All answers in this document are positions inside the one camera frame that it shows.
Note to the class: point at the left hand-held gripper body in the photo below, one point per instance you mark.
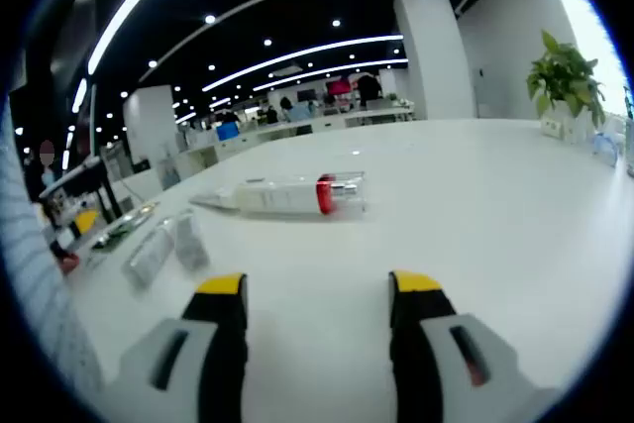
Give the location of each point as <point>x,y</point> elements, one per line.
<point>63,252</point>

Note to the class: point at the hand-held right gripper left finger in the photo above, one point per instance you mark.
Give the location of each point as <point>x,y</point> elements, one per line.
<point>223,344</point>

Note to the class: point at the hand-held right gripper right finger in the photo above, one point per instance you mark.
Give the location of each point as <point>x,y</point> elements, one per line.
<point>416,344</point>

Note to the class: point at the green black skincare sachet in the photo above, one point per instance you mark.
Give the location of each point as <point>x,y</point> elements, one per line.
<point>111,240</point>

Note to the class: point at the large white skincare tube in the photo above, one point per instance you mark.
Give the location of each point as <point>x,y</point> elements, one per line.
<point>213,201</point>

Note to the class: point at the grey bar on black stand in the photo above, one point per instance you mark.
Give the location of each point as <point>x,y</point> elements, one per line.
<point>74,175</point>

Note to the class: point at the person's striped shirt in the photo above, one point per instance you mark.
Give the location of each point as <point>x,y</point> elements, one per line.
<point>34,294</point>

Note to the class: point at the blue box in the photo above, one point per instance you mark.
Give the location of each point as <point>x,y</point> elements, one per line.
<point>227,132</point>

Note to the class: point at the long white counter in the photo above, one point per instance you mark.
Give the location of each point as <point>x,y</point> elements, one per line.
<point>277,133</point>

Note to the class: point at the pink screen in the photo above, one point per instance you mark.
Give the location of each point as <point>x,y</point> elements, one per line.
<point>339,87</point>

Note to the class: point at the pale blue plastic item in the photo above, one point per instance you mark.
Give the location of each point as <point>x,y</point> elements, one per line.
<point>605,148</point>

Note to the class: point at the potted green plant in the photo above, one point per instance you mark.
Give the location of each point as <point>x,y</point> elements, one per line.
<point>564,76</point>

